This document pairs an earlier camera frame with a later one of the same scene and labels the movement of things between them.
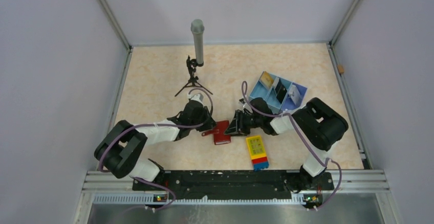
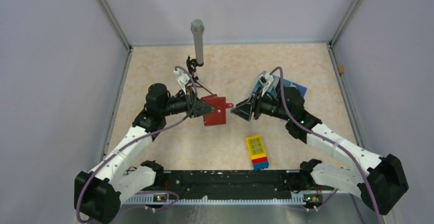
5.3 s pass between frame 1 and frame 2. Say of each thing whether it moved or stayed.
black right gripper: moved
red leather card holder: moved
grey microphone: stayed
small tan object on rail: stayed
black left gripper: moved
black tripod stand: stayed
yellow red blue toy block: stayed
